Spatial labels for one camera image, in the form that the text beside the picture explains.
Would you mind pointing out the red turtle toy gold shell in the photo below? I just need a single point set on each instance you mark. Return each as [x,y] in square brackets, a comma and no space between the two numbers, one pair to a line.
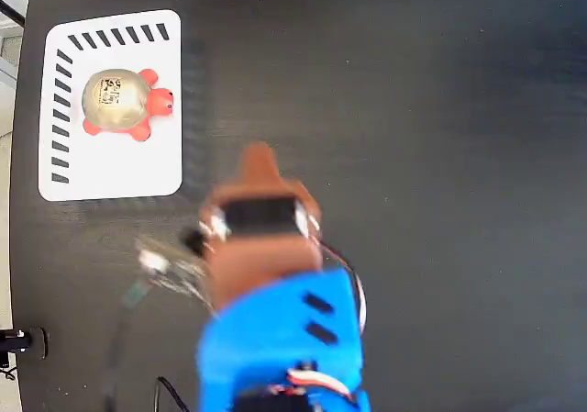
[114,100]

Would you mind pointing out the white tray with black stripes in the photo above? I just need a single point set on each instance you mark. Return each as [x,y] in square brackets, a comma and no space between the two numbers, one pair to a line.
[114,169]

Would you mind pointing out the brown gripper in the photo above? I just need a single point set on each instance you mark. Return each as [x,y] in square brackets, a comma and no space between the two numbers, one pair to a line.
[266,257]

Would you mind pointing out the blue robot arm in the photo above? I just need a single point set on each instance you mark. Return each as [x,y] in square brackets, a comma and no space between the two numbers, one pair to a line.
[275,338]

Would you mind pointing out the black metal bar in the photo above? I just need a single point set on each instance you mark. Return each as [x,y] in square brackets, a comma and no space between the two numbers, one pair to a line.
[13,12]

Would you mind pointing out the black clamp mount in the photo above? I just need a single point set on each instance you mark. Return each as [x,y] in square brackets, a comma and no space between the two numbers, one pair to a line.
[14,341]

